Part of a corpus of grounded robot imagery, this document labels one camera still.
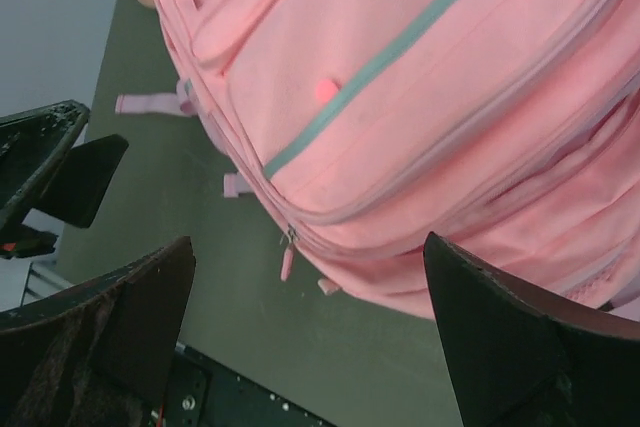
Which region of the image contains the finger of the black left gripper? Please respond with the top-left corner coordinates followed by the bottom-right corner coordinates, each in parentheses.
top-left (37, 134), bottom-right (129, 228)
top-left (1, 100), bottom-right (90, 230)

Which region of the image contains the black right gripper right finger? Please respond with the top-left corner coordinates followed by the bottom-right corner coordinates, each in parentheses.
top-left (424, 233), bottom-right (639, 426)

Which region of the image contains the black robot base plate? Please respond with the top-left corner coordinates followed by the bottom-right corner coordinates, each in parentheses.
top-left (142, 342), bottom-right (331, 427)

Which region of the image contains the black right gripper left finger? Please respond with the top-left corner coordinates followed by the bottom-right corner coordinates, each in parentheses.
top-left (1, 237), bottom-right (194, 426)

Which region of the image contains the pink student backpack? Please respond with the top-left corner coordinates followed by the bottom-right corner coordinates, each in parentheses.
top-left (116, 0), bottom-right (639, 318)

